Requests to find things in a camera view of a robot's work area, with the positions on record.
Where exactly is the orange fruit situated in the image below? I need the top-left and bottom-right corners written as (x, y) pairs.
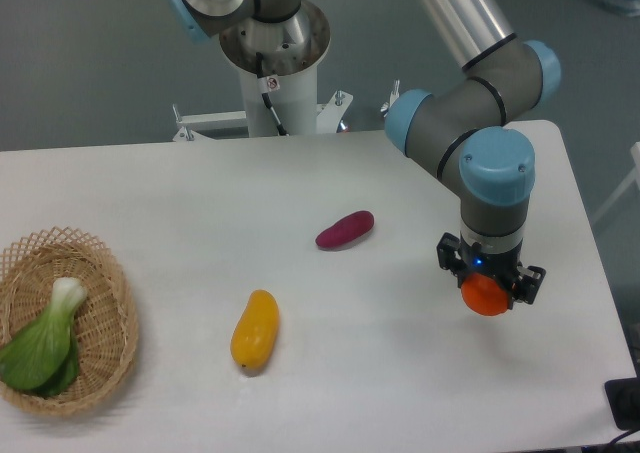
top-left (461, 273), bottom-right (509, 316)

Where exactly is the purple sweet potato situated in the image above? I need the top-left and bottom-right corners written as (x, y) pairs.
top-left (315, 210), bottom-right (375, 250)

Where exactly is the green bok choy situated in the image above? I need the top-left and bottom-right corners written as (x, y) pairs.
top-left (1, 277), bottom-right (87, 398)

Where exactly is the yellow mango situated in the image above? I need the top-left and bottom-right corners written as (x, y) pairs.
top-left (230, 290), bottom-right (280, 373)

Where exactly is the white frame at right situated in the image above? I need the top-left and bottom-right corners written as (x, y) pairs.
top-left (590, 142), bottom-right (639, 226)

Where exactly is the woven bamboo basket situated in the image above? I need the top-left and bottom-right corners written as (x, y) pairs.
top-left (1, 227), bottom-right (139, 417)

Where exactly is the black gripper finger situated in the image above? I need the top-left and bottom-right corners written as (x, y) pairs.
top-left (510, 264), bottom-right (546, 305)
top-left (436, 232), bottom-right (465, 288)

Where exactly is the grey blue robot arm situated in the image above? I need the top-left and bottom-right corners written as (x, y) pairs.
top-left (168, 0), bottom-right (561, 316)

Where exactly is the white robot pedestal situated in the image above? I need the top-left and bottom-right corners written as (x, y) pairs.
top-left (173, 0), bottom-right (353, 141)

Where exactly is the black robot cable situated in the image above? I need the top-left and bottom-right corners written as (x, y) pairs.
top-left (254, 51), bottom-right (290, 137)

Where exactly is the black device at edge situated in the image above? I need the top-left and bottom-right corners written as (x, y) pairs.
top-left (604, 377), bottom-right (639, 430)

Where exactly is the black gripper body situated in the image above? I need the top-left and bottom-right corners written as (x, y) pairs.
top-left (460, 242), bottom-right (522, 277)

